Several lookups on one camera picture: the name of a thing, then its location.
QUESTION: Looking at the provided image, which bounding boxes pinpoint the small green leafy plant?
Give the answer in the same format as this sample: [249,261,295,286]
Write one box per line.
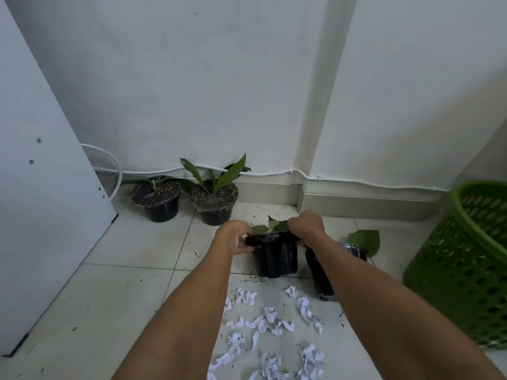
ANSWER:
[251,215,292,236]

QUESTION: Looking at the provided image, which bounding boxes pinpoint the white looped cable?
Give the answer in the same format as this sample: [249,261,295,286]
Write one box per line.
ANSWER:
[80,143,122,199]

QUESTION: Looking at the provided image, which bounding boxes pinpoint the black plastic plant pot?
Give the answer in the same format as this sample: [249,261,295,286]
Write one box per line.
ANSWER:
[245,229,299,279]

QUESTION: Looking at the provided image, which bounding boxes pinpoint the black pot with foil cover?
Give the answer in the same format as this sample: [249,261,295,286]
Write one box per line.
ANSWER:
[304,242,369,302]

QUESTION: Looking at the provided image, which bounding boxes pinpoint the scattered white paper scraps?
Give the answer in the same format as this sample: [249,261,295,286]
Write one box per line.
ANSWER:
[206,286,328,380]

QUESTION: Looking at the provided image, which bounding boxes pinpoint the white cable along wall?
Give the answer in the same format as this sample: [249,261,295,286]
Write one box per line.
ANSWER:
[93,164,452,193]

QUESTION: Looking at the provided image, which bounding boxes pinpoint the person's left hand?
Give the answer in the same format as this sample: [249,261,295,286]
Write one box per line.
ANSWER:
[215,220,259,256]

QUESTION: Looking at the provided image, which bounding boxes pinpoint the tall long-leaved green plant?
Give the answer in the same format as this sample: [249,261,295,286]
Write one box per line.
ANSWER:
[180,153,252,197]

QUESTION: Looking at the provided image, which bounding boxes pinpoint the short black pot with soil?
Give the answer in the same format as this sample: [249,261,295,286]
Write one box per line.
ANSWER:
[131,179,181,223]

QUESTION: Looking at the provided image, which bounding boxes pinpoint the person's right hand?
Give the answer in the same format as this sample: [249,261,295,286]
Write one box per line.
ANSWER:
[287,210,326,247]

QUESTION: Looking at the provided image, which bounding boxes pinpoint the person's right forearm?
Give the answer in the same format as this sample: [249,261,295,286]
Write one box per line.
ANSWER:
[303,232,507,380]

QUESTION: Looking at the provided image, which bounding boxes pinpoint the small green seedling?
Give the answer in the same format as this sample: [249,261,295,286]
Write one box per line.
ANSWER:
[121,175,191,193]

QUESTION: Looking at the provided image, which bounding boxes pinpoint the broad green leaf plant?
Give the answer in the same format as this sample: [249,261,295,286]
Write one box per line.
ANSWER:
[348,229,380,258]

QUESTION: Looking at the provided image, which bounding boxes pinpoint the black pot with tall plant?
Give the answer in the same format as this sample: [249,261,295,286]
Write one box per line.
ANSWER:
[190,182,239,227]

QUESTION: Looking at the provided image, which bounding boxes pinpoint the person's left forearm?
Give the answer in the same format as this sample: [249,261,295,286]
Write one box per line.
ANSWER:
[112,232,238,380]

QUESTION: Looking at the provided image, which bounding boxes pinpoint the white board panel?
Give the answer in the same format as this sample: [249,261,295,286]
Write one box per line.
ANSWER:
[0,0,119,357]

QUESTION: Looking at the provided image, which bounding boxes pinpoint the green plastic laundry basket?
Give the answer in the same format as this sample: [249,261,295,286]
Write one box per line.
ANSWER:
[403,180,507,349]

